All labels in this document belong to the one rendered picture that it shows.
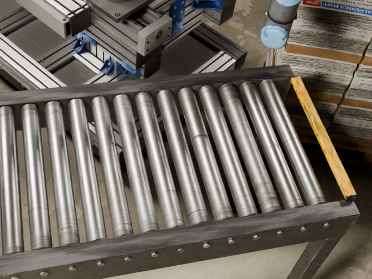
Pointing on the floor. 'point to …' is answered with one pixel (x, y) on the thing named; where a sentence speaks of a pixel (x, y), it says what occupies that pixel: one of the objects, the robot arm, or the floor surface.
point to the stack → (332, 71)
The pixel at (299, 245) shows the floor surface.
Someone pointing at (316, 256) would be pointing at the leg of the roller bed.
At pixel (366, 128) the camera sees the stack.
